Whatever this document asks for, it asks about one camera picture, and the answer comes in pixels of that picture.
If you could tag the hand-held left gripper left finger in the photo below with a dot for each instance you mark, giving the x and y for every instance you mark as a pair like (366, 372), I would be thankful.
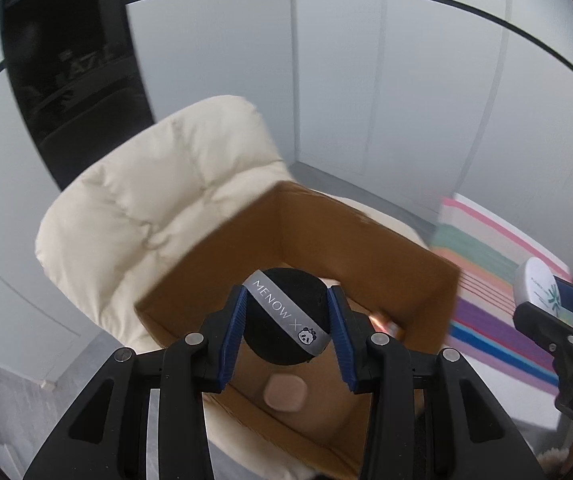
(234, 340)

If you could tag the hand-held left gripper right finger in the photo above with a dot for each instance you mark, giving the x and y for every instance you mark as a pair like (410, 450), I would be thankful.
(341, 340)

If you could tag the white round jar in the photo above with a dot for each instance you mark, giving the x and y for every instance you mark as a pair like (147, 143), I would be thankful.
(536, 282)

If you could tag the beige makeup puff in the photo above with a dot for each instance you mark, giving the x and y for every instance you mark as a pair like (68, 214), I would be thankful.
(285, 392)

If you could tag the black makeup puff grey ribbon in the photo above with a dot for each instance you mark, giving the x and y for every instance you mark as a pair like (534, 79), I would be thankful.
(286, 287)

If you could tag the brown cardboard box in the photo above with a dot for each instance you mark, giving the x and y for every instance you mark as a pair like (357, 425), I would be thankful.
(316, 230)

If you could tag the striped pastel tablecloth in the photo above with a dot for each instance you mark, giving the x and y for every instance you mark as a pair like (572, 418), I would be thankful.
(486, 310)

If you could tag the cream padded chair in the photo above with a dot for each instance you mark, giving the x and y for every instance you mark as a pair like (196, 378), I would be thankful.
(141, 200)

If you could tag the black glass panel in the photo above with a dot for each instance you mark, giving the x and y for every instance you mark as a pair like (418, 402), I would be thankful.
(66, 60)

